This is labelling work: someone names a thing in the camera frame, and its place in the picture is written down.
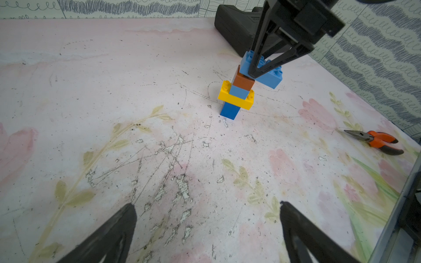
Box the black plastic tool case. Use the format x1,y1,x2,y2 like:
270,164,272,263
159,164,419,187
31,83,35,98
214,4,263,57

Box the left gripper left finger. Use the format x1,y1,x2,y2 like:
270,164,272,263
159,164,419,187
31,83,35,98
59,203,137,263

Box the aluminium mounting rail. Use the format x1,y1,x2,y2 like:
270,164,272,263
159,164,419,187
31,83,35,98
369,157,421,263

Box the brown square lego brick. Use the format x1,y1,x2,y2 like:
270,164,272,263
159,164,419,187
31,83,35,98
231,65,255,92

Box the yellow long lego brick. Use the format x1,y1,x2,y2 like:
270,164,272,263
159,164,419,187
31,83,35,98
218,81,254,110

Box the orange handled pliers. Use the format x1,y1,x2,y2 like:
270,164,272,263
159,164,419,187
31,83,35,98
344,130,404,156

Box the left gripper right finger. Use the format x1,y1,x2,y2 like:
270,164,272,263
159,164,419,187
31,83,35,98
280,201,357,263

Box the light blue long lego brick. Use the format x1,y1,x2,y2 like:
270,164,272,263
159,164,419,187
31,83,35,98
239,50,284,90

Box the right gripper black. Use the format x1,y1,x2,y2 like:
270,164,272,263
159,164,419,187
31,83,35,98
248,1,345,79

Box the light blue square lego brick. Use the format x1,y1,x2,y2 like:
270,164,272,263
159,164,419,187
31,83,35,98
229,85,250,100

